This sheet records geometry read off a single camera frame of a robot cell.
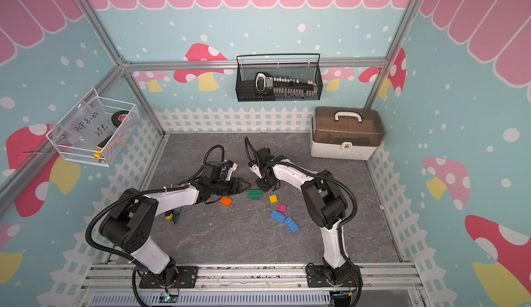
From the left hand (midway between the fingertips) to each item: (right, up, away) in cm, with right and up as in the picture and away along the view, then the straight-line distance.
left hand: (246, 189), depth 90 cm
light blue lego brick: (+14, -11, -2) cm, 18 cm away
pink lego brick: (+16, -8, 0) cm, 18 cm away
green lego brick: (+3, -2, +2) cm, 4 cm away
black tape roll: (-48, +30, -11) cm, 58 cm away
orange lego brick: (-9, -5, +2) cm, 11 cm away
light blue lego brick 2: (+19, -14, -5) cm, 24 cm away
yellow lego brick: (+12, -5, +2) cm, 13 cm away
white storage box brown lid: (+50, +27, +20) cm, 60 cm away
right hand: (+8, +2, +6) cm, 10 cm away
